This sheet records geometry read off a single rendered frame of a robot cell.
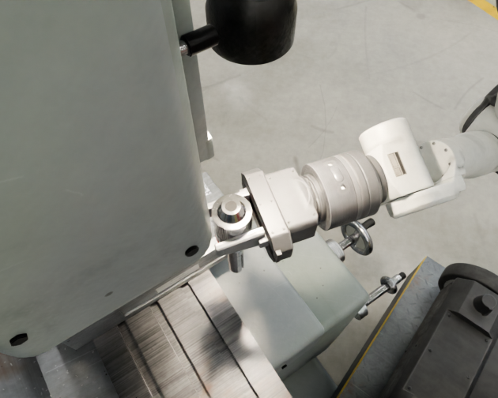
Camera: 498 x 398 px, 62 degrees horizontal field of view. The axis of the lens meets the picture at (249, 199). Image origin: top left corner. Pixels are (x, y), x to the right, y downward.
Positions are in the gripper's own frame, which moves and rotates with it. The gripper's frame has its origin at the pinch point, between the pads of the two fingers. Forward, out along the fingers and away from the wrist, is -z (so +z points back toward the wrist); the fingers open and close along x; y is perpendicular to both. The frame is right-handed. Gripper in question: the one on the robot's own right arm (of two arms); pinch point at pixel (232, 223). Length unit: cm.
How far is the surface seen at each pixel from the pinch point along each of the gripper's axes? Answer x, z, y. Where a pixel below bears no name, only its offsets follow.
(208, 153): -1.0, -1.5, -13.8
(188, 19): -1.0, -1.5, -28.2
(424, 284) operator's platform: 1, 60, 82
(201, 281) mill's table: -4.2, -5.8, 27.6
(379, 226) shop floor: -36, 76, 122
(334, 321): 7, 20, 48
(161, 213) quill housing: 8.5, -6.7, -22.1
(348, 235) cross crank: -15, 37, 60
